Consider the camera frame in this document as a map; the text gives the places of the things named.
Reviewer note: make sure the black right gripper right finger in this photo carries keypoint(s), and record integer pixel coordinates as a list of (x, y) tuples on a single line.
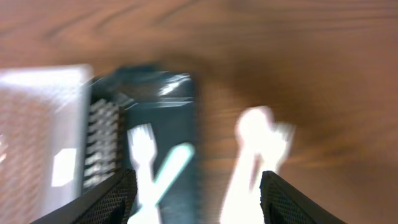
[(282, 203)]

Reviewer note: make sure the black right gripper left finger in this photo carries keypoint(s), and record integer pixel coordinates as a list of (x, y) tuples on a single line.
[(107, 203)]

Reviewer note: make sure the white plastic fork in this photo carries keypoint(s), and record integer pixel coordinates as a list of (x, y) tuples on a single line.
[(143, 150)]

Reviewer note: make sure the mint green plastic fork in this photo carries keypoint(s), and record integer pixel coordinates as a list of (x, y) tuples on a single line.
[(175, 162)]

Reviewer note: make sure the thick white plastic spoon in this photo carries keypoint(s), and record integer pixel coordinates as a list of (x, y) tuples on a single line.
[(242, 199)]

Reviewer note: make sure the dark green plastic basket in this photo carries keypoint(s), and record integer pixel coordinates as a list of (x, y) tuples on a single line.
[(131, 96)]

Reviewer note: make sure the clear plastic basket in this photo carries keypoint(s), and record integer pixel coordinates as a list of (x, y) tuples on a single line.
[(43, 121)]

